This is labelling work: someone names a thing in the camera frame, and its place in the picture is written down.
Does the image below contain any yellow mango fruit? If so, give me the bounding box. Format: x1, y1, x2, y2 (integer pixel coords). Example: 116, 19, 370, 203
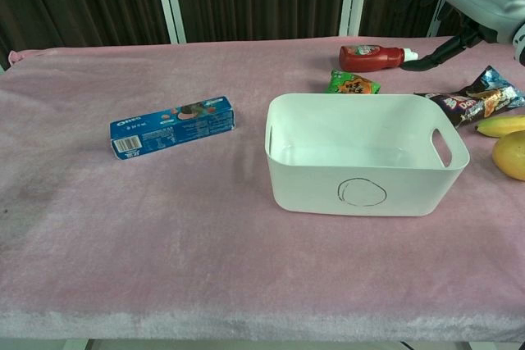
491, 130, 525, 182

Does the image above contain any dark Doritos chip bag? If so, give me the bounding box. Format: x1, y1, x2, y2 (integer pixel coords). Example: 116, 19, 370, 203
413, 65, 525, 130

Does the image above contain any yellow banana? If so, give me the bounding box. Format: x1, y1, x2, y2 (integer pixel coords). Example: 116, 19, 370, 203
474, 114, 525, 139

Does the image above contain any red ketchup squeeze bottle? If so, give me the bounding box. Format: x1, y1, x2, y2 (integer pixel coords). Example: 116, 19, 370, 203
338, 43, 420, 73

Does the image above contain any green snack packet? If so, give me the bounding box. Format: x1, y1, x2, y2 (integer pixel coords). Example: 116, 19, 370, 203
326, 69, 382, 96

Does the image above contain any blue Oreo cookie box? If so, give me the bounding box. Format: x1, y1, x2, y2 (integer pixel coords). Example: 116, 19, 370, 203
108, 95, 236, 161

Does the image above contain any pink fleece table cloth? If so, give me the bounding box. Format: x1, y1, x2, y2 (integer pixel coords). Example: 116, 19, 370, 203
0, 34, 525, 342

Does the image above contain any white plastic basket with handles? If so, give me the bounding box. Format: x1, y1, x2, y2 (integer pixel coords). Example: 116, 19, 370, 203
264, 93, 471, 219

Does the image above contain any white double frame post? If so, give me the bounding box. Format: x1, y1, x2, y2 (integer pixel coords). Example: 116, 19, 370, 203
150, 0, 188, 45

